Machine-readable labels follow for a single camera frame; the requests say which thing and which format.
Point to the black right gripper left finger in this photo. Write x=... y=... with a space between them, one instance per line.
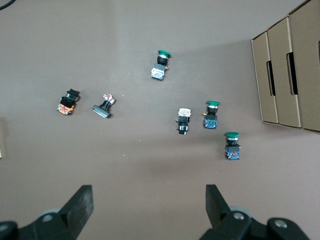
x=80 y=205

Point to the green mushroom push button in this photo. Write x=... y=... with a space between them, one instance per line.
x=158 y=71
x=232 y=150
x=211 y=121

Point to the black beige switch block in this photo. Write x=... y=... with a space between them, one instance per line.
x=183 y=113

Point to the brown cardboard compartment box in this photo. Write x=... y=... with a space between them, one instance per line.
x=281 y=100

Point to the brown paper table cover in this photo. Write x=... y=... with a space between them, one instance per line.
x=150 y=150

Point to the black selector switch orange base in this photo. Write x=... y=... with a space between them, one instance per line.
x=66 y=106

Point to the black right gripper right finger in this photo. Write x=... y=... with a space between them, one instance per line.
x=215 y=205

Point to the black switch red white base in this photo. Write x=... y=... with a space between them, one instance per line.
x=102 y=111

